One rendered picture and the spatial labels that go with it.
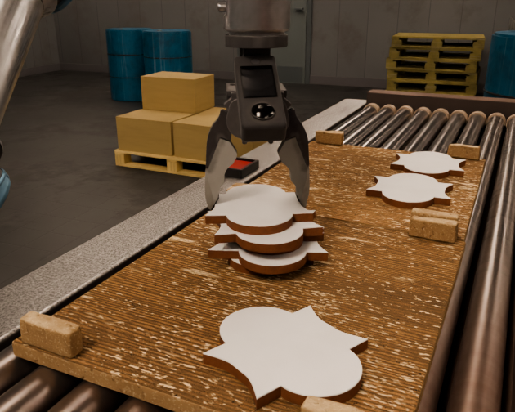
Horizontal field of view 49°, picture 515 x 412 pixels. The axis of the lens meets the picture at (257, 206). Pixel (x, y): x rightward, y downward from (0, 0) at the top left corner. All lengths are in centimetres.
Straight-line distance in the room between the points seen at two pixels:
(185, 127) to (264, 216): 340
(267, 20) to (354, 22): 761
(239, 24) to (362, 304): 32
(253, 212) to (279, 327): 18
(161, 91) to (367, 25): 432
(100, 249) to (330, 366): 40
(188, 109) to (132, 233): 361
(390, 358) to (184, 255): 29
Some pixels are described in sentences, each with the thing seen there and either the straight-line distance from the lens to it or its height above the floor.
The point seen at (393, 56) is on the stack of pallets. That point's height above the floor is 53.
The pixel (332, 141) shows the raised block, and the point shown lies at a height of 94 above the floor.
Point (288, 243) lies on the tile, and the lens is 61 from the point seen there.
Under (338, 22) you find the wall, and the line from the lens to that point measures 828.
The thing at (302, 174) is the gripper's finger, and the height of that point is 103.
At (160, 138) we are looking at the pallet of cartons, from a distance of 417.
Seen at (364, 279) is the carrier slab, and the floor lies 94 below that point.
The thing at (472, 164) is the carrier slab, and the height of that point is 94.
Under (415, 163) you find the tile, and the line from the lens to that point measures 105.
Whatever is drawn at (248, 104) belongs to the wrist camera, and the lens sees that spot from 59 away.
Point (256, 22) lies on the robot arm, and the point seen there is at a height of 120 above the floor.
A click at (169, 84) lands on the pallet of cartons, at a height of 58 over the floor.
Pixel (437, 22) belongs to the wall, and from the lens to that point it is 808.
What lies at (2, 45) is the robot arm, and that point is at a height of 116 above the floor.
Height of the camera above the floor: 123
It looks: 21 degrees down
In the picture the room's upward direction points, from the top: straight up
